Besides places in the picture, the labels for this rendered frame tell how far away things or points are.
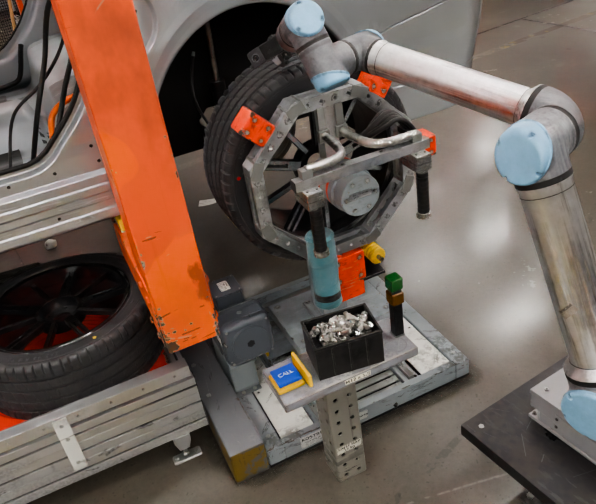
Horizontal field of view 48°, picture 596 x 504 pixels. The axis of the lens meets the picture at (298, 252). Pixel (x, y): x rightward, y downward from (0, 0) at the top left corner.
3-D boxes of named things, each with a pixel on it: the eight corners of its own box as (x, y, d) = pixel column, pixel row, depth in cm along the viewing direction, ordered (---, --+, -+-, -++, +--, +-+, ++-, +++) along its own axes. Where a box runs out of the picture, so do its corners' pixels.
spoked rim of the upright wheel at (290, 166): (383, 134, 241) (296, 38, 211) (420, 154, 223) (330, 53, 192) (292, 238, 245) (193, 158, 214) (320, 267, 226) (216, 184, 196)
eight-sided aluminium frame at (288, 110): (406, 218, 230) (397, 63, 201) (417, 226, 225) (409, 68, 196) (262, 272, 214) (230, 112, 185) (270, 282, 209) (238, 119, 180)
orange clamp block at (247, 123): (266, 119, 192) (242, 104, 187) (277, 127, 186) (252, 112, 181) (253, 140, 193) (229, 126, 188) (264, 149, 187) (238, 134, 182)
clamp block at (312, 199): (311, 194, 185) (308, 177, 183) (325, 206, 178) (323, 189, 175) (294, 199, 184) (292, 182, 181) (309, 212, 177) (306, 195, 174)
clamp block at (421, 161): (414, 158, 195) (413, 141, 192) (432, 168, 188) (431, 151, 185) (399, 163, 194) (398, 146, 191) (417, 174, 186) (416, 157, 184)
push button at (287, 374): (292, 367, 192) (291, 361, 191) (302, 382, 187) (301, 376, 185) (270, 377, 190) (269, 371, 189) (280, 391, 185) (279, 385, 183)
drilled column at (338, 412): (352, 448, 222) (338, 354, 200) (367, 469, 214) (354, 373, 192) (325, 461, 219) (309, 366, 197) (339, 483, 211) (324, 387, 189)
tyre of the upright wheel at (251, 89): (409, 130, 245) (297, 1, 206) (447, 151, 227) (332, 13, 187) (291, 264, 250) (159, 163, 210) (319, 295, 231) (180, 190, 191)
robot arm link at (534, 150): (666, 410, 151) (580, 96, 131) (634, 458, 141) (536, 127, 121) (600, 399, 163) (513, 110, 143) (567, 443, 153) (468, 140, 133)
